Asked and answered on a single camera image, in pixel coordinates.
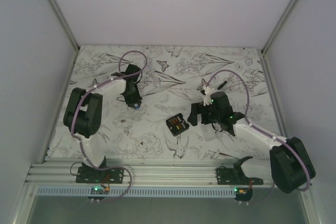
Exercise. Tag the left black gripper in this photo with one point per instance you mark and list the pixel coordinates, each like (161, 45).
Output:
(136, 100)

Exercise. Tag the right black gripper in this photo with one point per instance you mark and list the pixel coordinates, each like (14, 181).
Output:
(197, 108)

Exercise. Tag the black fuse box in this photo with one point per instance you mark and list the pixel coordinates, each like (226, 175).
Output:
(177, 125)

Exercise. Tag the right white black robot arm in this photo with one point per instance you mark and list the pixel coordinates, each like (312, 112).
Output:
(288, 164)

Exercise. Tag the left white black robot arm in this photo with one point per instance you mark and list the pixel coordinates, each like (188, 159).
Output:
(84, 111)

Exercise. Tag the silver open-end wrench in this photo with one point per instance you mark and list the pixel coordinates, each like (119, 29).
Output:
(156, 81)

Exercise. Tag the small black screwdriver bit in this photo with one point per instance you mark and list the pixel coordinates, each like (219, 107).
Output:
(222, 85)

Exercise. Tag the right green controller board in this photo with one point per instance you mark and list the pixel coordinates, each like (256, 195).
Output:
(243, 195)

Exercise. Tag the green controller board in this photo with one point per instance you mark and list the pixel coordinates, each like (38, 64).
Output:
(98, 193)
(243, 195)

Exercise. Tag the left green controller board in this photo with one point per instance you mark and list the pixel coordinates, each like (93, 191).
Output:
(98, 193)

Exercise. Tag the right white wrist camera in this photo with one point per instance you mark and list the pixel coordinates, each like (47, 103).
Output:
(207, 91)

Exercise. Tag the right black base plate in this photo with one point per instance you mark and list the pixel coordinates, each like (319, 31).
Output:
(232, 176)

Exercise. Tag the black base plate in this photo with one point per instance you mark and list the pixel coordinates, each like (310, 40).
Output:
(89, 175)
(232, 176)

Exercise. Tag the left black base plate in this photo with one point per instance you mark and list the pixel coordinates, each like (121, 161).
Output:
(89, 175)

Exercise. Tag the aluminium mounting rail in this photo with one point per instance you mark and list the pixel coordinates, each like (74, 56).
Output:
(145, 172)

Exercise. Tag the slotted grey cable duct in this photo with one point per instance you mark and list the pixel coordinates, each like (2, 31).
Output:
(140, 192)

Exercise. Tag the left aluminium frame post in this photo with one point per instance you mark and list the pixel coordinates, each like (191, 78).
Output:
(64, 24)

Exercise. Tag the aluminium frame post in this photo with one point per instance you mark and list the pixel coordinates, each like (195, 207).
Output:
(64, 24)
(280, 24)

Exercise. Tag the right aluminium frame post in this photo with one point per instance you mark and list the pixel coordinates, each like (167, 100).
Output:
(280, 24)

